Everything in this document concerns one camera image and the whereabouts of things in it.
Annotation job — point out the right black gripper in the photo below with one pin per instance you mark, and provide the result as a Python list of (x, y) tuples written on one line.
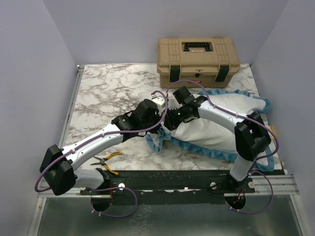
[(170, 123)]

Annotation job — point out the tan plastic toolbox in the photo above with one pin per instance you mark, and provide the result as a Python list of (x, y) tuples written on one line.
[(211, 62)]

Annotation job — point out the white pillow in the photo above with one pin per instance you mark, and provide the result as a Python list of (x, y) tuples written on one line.
[(147, 98)]

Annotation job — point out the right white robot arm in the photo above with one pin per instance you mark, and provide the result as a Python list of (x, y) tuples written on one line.
[(226, 126)]

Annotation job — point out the white pillowcase blue trim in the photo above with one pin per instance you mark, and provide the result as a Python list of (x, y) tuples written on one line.
[(205, 137)]

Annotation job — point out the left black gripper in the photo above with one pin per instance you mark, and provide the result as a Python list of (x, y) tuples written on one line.
[(157, 116)]

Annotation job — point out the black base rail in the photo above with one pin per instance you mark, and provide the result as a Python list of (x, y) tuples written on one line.
[(169, 187)]

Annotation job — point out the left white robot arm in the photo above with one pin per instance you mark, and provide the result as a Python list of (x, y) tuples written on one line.
[(59, 164)]

